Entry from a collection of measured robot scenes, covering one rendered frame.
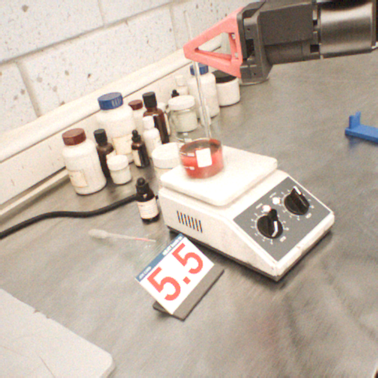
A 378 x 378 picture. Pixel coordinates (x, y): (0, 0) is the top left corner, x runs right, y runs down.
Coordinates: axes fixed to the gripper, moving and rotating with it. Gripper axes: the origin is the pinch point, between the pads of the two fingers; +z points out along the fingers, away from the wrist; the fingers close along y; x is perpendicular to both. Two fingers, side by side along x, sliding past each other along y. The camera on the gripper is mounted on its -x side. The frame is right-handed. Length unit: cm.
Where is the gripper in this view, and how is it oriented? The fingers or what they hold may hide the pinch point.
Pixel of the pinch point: (191, 49)
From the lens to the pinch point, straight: 53.2
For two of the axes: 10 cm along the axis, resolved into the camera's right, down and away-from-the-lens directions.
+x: 2.1, 8.4, 4.9
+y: -3.1, 5.3, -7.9
